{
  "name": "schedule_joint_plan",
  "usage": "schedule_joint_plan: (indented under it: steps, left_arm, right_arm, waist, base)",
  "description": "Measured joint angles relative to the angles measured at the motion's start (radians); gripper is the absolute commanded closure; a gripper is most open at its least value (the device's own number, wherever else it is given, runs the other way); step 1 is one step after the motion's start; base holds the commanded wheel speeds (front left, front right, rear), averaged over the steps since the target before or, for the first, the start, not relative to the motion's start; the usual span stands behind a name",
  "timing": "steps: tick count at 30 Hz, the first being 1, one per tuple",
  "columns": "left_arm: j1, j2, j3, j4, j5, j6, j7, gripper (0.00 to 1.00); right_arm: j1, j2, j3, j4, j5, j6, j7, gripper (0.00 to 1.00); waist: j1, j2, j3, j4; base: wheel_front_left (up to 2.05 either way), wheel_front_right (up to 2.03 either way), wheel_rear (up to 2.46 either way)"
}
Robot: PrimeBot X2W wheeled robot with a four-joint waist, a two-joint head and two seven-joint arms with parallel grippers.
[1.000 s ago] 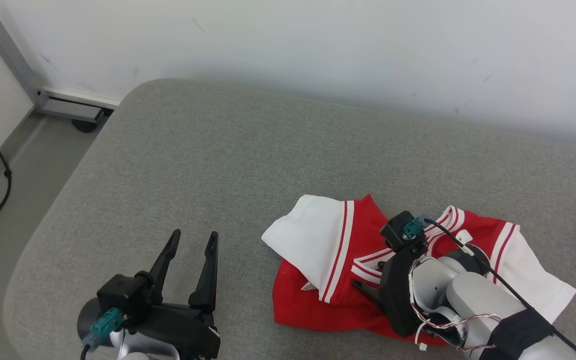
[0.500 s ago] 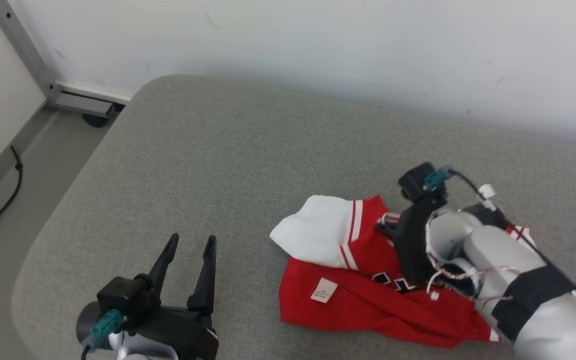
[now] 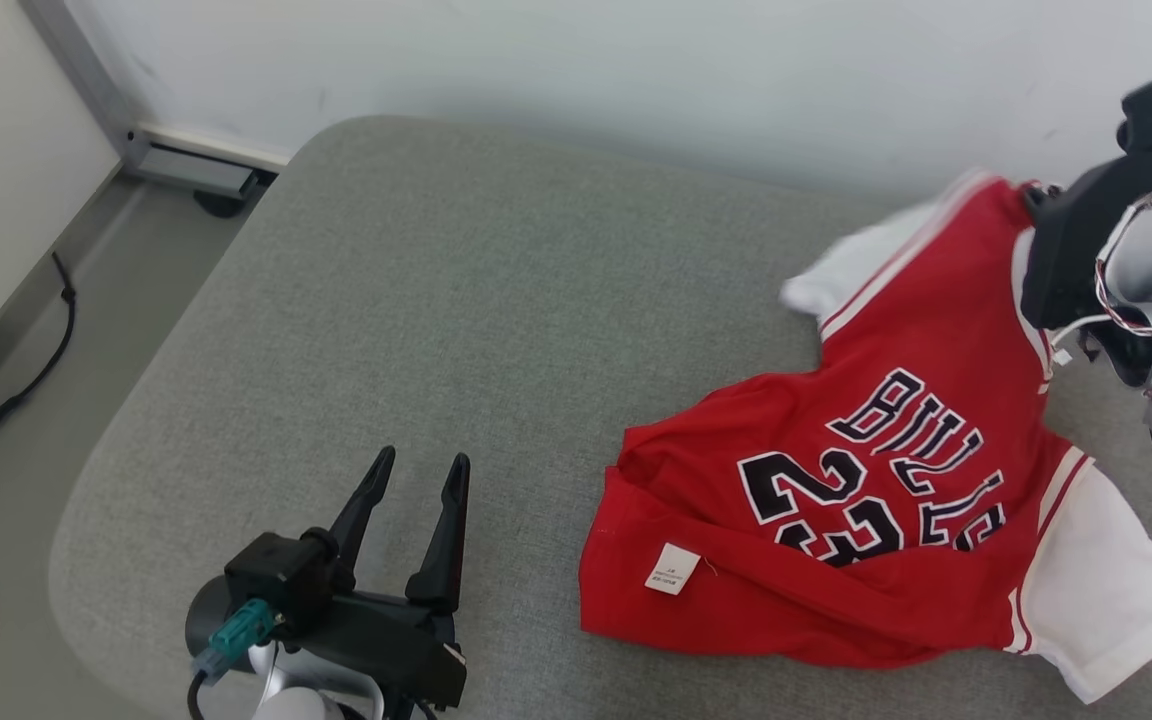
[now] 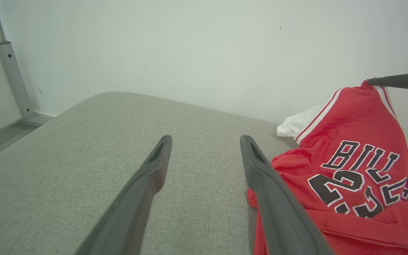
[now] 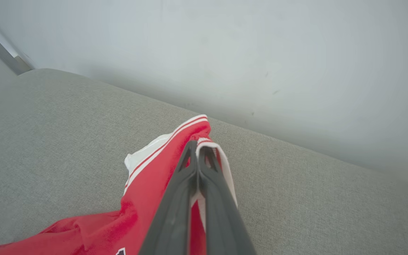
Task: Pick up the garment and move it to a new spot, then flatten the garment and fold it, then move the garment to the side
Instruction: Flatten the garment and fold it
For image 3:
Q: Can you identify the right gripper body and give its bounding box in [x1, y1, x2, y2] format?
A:
[1021, 155, 1152, 331]

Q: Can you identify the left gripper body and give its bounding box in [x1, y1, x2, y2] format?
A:
[286, 592, 467, 711]

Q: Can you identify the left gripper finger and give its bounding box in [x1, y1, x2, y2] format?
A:
[406, 453, 471, 613]
[329, 447, 396, 591]

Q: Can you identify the red Bulls jersey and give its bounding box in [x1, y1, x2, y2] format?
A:
[579, 170, 1152, 704]

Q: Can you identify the red white wire bundle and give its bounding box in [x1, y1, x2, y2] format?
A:
[1048, 192, 1152, 401]

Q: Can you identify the left camera cable teal plug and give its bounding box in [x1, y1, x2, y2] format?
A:
[186, 598, 282, 720]

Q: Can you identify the black floor cable with connector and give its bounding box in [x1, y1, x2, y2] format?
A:
[0, 252, 77, 451]

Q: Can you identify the grey floor cable trunking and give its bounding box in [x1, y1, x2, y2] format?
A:
[131, 135, 277, 201]

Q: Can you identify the white wall baseboard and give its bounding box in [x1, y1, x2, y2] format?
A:
[136, 122, 292, 168]

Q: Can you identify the grey metal corner post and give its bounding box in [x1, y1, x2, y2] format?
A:
[21, 0, 147, 176]

